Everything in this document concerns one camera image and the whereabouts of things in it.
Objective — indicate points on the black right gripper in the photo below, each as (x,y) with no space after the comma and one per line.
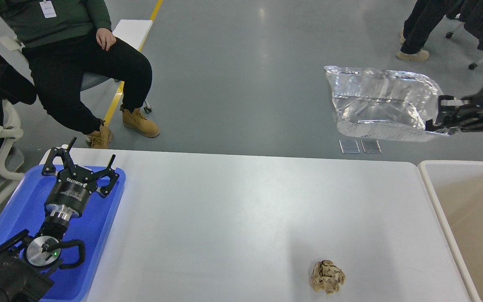
(471,114)

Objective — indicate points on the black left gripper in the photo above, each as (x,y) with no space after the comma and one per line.
(70,191)

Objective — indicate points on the aluminium foil tray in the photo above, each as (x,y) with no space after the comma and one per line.
(384,104)

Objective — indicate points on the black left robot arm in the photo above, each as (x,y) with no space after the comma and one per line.
(54,229)

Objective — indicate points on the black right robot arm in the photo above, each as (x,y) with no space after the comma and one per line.
(458,115)

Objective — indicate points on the blue plastic tray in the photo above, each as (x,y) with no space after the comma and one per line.
(25,210)

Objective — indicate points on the right floor plate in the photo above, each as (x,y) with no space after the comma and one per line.
(371,146)

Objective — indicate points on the floor plate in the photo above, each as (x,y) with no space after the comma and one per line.
(371,146)
(349,146)

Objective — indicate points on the beige plastic bin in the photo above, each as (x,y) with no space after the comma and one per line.
(456,192)

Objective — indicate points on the standing person dark trousers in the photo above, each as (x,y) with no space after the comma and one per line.
(425,16)

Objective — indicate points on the left floor plate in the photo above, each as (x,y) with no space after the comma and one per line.
(349,146)

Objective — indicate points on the seated person green sweater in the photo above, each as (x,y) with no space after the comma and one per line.
(63,39)

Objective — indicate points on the white office chair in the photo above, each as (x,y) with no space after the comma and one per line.
(89,80)

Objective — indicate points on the white side table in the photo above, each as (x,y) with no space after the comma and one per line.
(133,32)

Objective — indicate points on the crumpled brown paper ball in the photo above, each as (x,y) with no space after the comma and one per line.
(327,277)

